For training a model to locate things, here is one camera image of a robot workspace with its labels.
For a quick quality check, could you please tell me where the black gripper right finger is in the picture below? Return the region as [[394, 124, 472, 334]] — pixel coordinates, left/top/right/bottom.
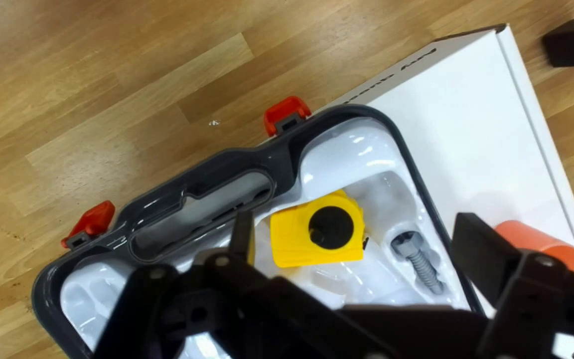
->
[[450, 212, 574, 359]]

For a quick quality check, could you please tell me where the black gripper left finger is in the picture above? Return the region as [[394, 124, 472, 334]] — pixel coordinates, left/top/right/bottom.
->
[[93, 210, 382, 359]]

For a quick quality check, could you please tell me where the grey toy screw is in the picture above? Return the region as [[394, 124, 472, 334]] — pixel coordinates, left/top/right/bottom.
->
[[388, 230, 450, 300]]

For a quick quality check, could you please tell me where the grey toy case white insert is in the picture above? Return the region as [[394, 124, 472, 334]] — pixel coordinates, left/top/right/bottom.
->
[[31, 96, 494, 359]]

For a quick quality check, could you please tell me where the white cardboard box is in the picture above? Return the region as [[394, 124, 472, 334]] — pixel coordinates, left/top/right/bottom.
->
[[324, 25, 574, 359]]

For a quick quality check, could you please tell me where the small orange cup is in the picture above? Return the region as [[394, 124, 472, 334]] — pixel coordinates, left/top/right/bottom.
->
[[494, 218, 574, 276]]

